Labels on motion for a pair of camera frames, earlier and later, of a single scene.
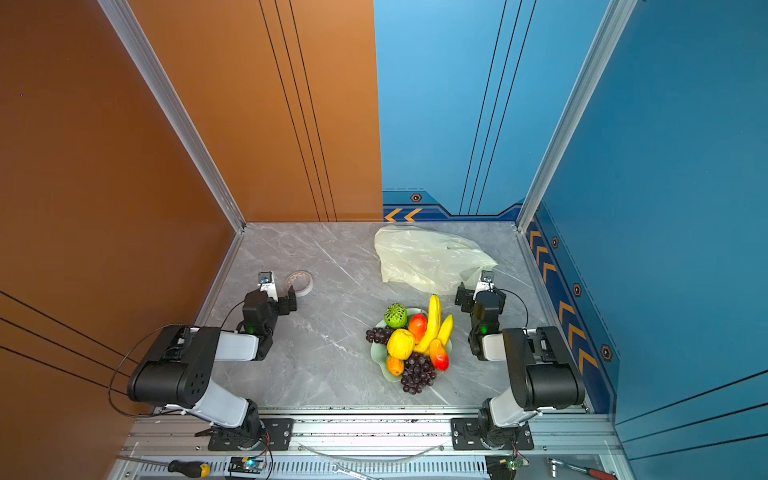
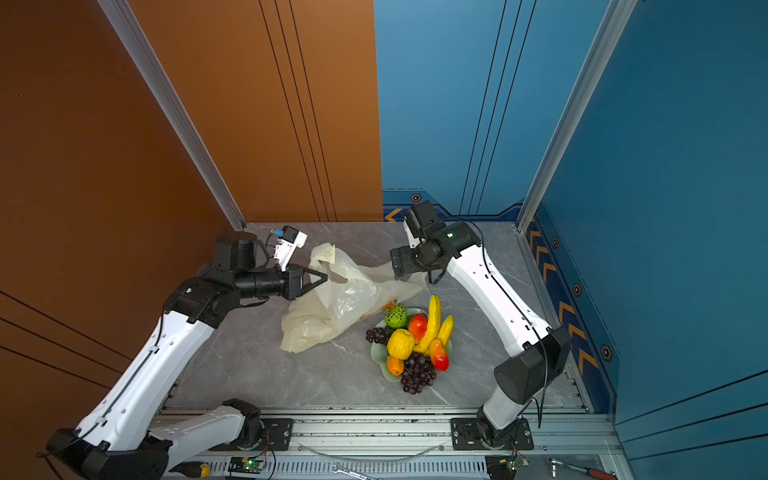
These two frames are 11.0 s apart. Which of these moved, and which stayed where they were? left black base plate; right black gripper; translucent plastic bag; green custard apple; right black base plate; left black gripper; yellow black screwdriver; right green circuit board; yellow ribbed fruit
Moved: left black gripper; translucent plastic bag; right black gripper
Stayed: yellow ribbed fruit; left black base plate; green custard apple; right green circuit board; yellow black screwdriver; right black base plate
